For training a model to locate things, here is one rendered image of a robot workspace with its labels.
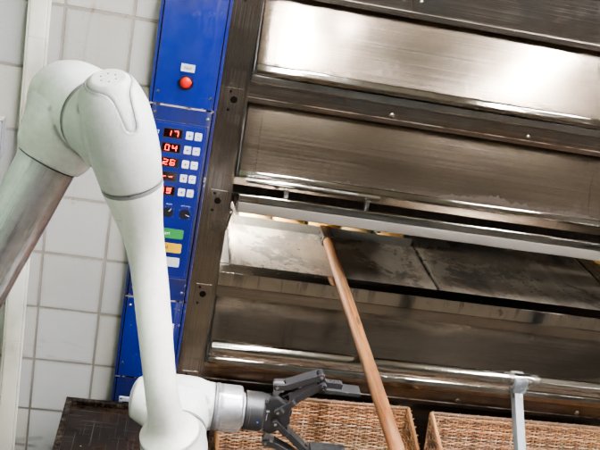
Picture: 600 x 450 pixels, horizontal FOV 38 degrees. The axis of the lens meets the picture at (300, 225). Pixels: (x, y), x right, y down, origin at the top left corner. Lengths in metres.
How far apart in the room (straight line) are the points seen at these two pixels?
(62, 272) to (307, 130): 0.71
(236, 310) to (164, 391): 0.90
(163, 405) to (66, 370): 0.97
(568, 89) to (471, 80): 0.25
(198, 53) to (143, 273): 0.75
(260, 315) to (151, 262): 0.93
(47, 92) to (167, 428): 0.58
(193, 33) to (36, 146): 0.69
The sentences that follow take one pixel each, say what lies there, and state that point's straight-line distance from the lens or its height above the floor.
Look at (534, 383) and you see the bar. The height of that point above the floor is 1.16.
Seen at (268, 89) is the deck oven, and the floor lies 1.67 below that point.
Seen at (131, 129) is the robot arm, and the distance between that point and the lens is 1.33.
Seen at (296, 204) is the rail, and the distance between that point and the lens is 2.06.
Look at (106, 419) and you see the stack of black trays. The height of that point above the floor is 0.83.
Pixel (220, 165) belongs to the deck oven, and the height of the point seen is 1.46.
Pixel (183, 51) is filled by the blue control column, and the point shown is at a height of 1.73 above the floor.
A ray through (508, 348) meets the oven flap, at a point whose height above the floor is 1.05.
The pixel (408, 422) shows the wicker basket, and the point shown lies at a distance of 2.48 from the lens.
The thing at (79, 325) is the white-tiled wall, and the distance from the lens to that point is 2.35.
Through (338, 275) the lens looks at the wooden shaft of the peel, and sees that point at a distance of 2.30.
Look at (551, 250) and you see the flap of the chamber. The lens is 2.25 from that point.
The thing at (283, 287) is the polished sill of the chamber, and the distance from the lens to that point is 2.29.
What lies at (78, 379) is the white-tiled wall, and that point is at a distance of 2.43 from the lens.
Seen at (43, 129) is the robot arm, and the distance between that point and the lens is 1.47.
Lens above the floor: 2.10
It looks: 20 degrees down
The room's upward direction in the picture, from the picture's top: 11 degrees clockwise
